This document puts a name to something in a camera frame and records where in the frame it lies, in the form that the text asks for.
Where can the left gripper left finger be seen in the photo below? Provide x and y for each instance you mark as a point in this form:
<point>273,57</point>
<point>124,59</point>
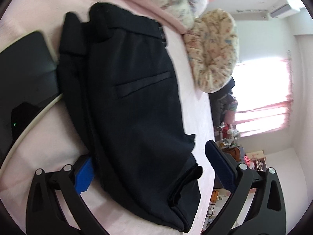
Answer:
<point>55,205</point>

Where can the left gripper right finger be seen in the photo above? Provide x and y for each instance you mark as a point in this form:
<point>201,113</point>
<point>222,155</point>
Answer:
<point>266,214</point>

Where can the black pants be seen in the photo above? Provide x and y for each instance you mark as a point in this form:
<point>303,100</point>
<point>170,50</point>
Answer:
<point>121,92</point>

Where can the cluttered pink shelf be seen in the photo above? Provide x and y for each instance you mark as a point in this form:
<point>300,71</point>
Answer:
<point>227,139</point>

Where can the pile of dark clothes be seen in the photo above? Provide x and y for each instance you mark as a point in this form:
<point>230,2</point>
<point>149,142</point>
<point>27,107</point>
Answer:
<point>223,105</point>

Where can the pink window curtain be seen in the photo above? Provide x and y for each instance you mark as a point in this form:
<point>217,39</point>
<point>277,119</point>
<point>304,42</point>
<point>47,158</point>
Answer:
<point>264,93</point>

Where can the round bear print cushion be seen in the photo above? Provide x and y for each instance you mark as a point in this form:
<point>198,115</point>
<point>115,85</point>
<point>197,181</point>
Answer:
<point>213,50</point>

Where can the pink fleece bed blanket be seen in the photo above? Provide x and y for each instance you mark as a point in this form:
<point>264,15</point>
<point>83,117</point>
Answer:
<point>52,142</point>

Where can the white wall air conditioner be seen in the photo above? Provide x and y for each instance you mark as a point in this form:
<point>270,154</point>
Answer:
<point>283,9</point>

